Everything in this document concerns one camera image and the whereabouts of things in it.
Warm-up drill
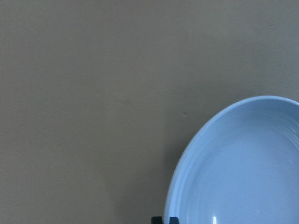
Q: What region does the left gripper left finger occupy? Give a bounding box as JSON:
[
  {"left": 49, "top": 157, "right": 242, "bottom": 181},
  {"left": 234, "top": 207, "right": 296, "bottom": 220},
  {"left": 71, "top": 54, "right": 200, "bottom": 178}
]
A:
[{"left": 151, "top": 216, "right": 163, "bottom": 224}]

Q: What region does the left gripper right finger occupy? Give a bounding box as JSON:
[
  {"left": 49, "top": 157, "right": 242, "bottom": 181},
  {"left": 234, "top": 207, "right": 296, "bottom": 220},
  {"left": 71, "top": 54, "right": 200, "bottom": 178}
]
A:
[{"left": 169, "top": 217, "right": 179, "bottom": 224}]

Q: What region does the blue plate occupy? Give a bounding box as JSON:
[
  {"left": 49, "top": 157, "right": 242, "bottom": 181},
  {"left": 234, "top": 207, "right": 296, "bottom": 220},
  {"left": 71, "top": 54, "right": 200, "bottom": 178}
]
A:
[{"left": 164, "top": 96, "right": 299, "bottom": 224}]

